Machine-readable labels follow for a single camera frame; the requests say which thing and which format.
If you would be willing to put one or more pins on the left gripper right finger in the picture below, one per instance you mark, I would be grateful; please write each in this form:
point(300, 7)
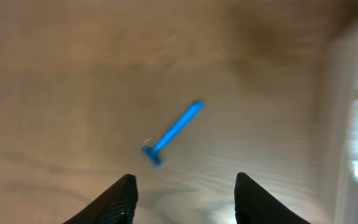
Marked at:
point(254, 205)

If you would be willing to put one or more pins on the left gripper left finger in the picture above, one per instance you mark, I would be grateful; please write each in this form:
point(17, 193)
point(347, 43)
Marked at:
point(116, 205)

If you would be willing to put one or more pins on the blue disposable razor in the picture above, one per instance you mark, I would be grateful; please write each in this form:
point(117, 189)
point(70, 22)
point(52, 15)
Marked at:
point(152, 150)

